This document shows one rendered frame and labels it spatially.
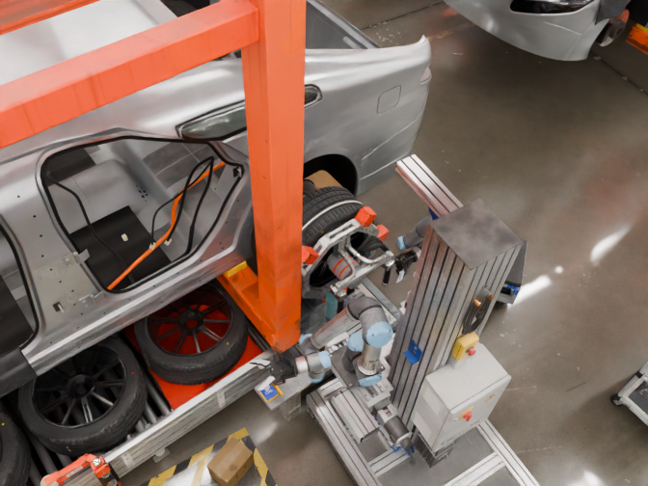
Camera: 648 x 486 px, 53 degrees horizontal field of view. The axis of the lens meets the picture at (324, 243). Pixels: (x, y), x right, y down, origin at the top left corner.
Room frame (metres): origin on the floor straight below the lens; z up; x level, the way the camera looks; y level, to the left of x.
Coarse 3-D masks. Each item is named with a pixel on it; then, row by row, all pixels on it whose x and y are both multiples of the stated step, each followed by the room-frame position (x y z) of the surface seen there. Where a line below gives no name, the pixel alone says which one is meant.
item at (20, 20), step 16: (0, 0) 1.33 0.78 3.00; (16, 0) 1.33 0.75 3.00; (32, 0) 1.34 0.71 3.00; (48, 0) 1.34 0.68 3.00; (64, 0) 1.34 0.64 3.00; (80, 0) 1.35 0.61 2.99; (96, 0) 1.38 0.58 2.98; (0, 16) 1.27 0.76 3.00; (16, 16) 1.27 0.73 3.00; (32, 16) 1.28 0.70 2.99; (48, 16) 1.30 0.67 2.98; (0, 32) 1.23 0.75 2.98
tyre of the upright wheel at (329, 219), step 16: (320, 192) 2.42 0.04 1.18; (336, 192) 2.45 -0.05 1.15; (304, 208) 2.31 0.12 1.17; (320, 208) 2.30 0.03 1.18; (336, 208) 2.32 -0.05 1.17; (352, 208) 2.34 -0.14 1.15; (304, 224) 2.21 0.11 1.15; (320, 224) 2.20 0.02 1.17; (336, 224) 2.25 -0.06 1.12; (304, 240) 2.13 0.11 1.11
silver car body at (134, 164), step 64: (128, 0) 2.94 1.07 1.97; (192, 0) 4.04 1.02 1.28; (0, 64) 2.26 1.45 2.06; (320, 64) 2.73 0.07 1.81; (384, 64) 2.92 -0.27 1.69; (64, 128) 1.96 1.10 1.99; (128, 128) 2.06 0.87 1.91; (192, 128) 2.19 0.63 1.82; (320, 128) 2.57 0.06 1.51; (384, 128) 2.89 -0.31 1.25; (0, 192) 1.68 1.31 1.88; (64, 192) 2.50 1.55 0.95; (128, 192) 2.60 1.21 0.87; (192, 192) 2.50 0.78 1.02; (0, 256) 2.07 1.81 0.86; (64, 256) 1.66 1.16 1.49; (128, 256) 2.17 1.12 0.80; (192, 256) 2.07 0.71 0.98; (0, 320) 1.70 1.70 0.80; (64, 320) 1.58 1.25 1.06; (128, 320) 1.75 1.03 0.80
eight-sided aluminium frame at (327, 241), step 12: (348, 228) 2.25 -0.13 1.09; (360, 228) 2.25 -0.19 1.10; (372, 228) 2.32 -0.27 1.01; (324, 240) 2.13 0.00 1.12; (336, 240) 2.14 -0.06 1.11; (324, 252) 2.09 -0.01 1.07; (372, 252) 2.33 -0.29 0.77; (312, 264) 2.04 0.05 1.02; (360, 264) 2.29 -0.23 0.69; (312, 288) 2.10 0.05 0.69; (324, 288) 2.15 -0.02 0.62
